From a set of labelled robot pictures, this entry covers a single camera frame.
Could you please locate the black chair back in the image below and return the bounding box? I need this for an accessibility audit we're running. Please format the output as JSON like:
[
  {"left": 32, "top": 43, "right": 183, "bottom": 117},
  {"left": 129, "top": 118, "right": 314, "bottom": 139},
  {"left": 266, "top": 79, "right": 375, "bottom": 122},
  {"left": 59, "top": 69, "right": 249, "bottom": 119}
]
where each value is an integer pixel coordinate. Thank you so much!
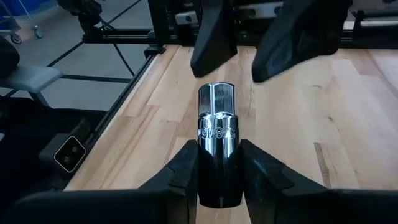
[{"left": 0, "top": 35, "right": 21, "bottom": 78}]

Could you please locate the black table-edge camera block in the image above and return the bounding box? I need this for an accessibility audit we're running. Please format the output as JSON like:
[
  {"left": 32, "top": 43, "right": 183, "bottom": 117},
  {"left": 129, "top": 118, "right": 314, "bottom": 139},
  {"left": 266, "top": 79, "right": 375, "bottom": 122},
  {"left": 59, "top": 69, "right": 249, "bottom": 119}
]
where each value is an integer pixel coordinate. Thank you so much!
[{"left": 39, "top": 133, "right": 88, "bottom": 174}]

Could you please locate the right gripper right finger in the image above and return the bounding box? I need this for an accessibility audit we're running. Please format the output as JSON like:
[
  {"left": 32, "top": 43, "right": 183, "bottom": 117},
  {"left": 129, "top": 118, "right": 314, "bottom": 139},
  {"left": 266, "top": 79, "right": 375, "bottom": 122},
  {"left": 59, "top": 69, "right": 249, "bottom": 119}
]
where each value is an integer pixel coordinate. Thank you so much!
[{"left": 239, "top": 139, "right": 398, "bottom": 224}]

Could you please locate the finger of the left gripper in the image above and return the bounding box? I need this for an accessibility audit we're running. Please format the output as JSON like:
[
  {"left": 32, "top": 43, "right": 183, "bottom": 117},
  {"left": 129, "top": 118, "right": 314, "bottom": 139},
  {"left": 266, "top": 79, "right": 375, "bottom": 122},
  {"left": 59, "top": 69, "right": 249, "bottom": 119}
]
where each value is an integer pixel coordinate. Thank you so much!
[
  {"left": 251, "top": 0, "right": 354, "bottom": 83},
  {"left": 190, "top": 0, "right": 239, "bottom": 78}
]

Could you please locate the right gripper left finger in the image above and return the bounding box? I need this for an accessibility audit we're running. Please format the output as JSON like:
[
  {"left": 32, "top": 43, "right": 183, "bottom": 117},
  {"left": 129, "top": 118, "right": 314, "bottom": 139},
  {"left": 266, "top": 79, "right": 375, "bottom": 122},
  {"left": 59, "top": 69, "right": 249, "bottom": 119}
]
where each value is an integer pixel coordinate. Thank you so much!
[{"left": 4, "top": 139, "right": 200, "bottom": 224}]

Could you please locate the metal cart with casters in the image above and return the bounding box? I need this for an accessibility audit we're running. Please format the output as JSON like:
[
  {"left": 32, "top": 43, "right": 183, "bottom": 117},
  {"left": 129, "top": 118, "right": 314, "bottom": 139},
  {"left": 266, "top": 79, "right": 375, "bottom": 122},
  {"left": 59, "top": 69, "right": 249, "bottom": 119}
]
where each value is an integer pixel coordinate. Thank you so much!
[{"left": 0, "top": 0, "right": 44, "bottom": 44}]

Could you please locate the grey padded seat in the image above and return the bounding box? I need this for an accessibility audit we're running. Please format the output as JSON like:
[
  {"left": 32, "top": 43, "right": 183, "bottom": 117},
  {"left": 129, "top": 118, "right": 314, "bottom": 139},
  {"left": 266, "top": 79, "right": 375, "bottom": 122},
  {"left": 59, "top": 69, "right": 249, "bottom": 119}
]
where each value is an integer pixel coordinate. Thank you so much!
[{"left": 0, "top": 65, "right": 63, "bottom": 106}]

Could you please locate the silver socket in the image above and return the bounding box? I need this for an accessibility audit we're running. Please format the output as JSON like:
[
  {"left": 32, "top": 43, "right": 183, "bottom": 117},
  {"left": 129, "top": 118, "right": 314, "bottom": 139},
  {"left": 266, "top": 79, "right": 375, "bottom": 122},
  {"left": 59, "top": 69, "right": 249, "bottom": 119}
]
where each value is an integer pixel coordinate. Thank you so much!
[{"left": 196, "top": 82, "right": 244, "bottom": 209}]

